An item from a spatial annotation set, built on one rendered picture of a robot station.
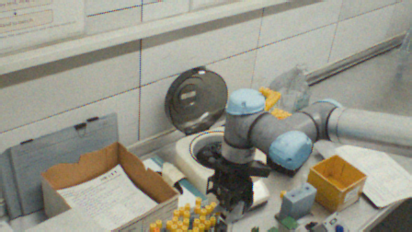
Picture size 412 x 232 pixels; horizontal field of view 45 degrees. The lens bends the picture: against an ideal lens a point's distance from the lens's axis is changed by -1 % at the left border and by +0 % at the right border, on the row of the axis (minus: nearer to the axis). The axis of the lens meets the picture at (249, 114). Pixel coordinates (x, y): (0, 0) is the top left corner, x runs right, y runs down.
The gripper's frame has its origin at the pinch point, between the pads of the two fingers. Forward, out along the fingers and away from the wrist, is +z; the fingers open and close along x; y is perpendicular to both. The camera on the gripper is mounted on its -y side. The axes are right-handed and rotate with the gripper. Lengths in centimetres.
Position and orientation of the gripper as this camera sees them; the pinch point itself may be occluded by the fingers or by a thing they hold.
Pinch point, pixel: (234, 215)
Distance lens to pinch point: 124.2
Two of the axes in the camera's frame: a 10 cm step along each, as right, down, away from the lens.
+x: 7.2, 4.6, -5.2
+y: -6.8, 3.2, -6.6
